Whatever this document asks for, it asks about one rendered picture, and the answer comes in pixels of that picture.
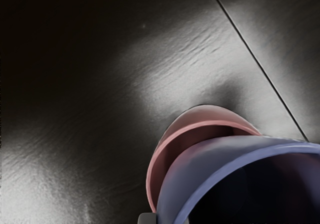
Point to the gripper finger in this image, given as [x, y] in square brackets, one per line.
[147, 219]

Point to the purple cup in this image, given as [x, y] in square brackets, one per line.
[190, 164]

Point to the pink cup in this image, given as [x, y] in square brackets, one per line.
[197, 123]

